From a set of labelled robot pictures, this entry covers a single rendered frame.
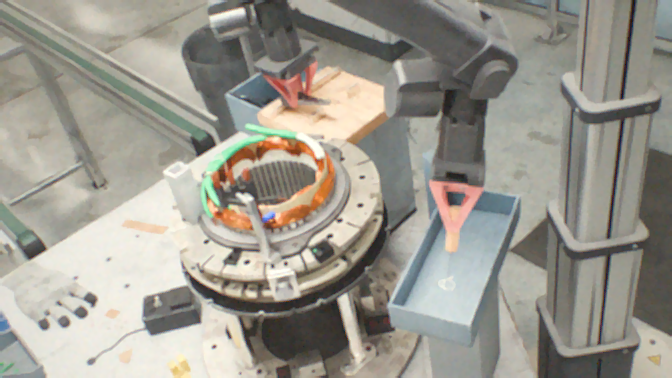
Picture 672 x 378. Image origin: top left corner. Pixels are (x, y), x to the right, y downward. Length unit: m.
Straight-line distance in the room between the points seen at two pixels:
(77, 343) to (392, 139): 0.70
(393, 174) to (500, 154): 1.54
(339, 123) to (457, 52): 0.48
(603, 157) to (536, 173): 1.69
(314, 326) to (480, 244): 0.39
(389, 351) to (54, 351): 0.63
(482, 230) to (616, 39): 0.31
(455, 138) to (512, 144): 2.03
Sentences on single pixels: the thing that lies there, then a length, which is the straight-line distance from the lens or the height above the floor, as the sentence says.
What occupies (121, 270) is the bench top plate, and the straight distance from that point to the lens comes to 1.52.
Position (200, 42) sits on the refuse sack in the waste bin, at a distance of 2.89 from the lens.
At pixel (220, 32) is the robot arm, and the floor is 1.26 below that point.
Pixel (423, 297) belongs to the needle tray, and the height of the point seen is 1.02.
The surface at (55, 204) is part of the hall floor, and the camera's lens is 3.22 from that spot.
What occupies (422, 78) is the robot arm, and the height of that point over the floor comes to 1.32.
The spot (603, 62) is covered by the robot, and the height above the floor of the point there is 1.24.
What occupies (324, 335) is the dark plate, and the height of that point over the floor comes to 0.78.
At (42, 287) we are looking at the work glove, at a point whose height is 0.80.
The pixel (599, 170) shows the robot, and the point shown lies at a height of 1.07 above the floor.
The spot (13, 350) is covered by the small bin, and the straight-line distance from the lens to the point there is 1.49.
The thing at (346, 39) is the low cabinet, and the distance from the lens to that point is 3.70.
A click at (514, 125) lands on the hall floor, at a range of 3.00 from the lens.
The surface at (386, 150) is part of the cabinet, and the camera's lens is 1.29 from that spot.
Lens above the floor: 1.75
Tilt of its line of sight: 40 degrees down
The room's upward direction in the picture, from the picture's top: 12 degrees counter-clockwise
